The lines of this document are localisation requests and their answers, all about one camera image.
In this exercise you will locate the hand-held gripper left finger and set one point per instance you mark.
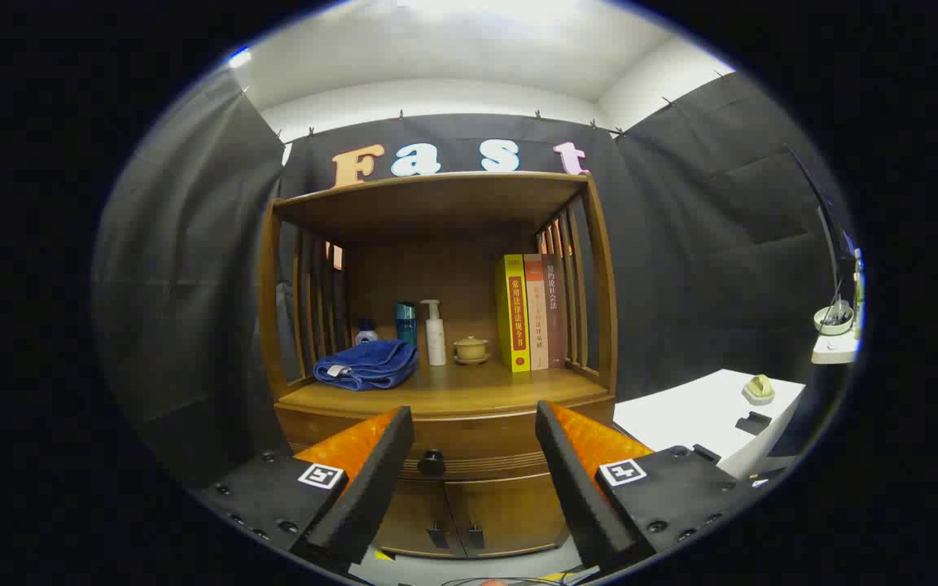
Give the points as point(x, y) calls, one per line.
point(371, 496)

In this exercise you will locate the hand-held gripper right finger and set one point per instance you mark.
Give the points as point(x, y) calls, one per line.
point(579, 496)

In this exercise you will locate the white side cabinet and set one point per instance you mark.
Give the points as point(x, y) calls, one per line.
point(689, 411)

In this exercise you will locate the wooden countertop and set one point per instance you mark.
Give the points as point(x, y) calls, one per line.
point(485, 387)

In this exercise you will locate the wooden cabinet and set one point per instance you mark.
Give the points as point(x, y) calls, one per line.
point(436, 203)

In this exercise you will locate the folded blue towel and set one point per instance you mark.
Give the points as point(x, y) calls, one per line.
point(371, 362)

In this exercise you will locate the black block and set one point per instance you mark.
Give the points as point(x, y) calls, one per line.
point(707, 454)

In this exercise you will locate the small white blue-capped bottle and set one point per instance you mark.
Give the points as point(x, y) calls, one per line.
point(366, 334)

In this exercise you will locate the white pump bottle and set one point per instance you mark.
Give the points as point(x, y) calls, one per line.
point(436, 338)

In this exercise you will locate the beige lidded teacup with saucer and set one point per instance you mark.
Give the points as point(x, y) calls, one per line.
point(471, 348)

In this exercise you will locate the teal blue bottle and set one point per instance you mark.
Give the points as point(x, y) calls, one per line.
point(406, 321)

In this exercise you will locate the brown book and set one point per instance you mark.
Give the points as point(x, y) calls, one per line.
point(555, 317)

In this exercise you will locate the orange and white book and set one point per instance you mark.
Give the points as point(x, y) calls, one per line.
point(536, 317)

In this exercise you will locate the small flat black object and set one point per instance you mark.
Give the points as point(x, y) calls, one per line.
point(754, 423)

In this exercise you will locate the yellow book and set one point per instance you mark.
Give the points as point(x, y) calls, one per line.
point(515, 317)

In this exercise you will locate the pale green tape dispenser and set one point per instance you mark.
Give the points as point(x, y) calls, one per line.
point(759, 389)

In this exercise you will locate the white block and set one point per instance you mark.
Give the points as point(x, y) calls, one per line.
point(835, 350)

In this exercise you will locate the white and green bowl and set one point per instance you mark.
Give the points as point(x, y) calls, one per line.
point(834, 320)

